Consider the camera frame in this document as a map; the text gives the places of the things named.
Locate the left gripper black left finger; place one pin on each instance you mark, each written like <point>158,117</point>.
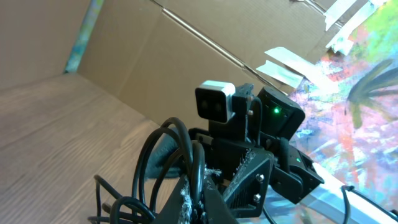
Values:
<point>178,208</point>

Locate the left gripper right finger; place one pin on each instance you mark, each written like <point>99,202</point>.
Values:
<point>213,208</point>

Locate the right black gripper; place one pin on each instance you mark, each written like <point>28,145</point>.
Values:
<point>246,169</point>

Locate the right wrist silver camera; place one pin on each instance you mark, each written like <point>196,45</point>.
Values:
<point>214,100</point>

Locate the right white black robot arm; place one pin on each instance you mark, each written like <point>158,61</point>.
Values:
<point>266,119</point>

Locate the white tape strips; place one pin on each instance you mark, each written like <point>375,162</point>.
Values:
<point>339,43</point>

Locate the colourful painted sheet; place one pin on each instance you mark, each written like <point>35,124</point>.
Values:
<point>353,133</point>

